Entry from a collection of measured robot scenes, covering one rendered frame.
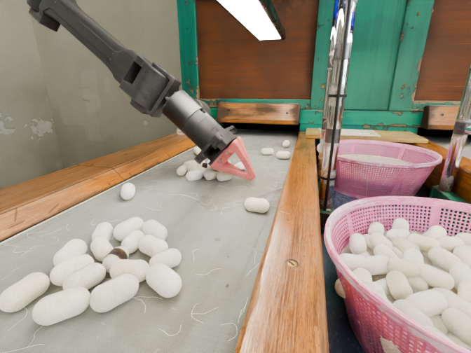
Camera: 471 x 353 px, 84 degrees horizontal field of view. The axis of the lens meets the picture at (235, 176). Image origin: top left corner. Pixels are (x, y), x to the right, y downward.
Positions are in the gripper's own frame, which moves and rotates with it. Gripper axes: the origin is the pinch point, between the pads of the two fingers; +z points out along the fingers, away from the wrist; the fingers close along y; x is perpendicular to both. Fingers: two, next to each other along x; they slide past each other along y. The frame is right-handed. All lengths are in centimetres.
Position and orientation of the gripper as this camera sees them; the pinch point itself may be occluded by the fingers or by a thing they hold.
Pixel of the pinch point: (250, 175)
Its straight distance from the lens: 48.8
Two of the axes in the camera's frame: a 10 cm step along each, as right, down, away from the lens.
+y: 2.6, -3.0, 9.2
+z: 7.2, 6.9, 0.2
